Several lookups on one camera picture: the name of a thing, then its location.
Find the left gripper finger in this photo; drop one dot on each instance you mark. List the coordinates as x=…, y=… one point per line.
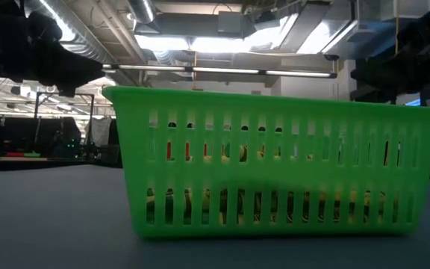
x=73, y=71

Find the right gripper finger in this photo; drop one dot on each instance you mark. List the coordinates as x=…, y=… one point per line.
x=386, y=74

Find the white hanging cloth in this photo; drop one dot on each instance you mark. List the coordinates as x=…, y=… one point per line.
x=101, y=130

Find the black computer green lights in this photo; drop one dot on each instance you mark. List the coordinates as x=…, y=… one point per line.
x=71, y=143

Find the dark monitor screen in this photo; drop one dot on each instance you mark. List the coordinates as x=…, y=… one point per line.
x=24, y=136

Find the red green object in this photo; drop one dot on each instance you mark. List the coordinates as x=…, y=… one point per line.
x=22, y=154

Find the long tube light fixture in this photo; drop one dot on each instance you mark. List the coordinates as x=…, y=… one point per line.
x=222, y=70

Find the grey ceiling unit box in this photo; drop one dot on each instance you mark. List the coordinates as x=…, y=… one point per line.
x=230, y=23

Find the green plastic basket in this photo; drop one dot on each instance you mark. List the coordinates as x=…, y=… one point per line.
x=237, y=175

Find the silver rectangular air duct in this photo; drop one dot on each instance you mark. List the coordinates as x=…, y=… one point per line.
x=334, y=33

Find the silver round air duct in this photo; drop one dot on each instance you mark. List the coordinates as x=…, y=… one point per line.
x=142, y=9

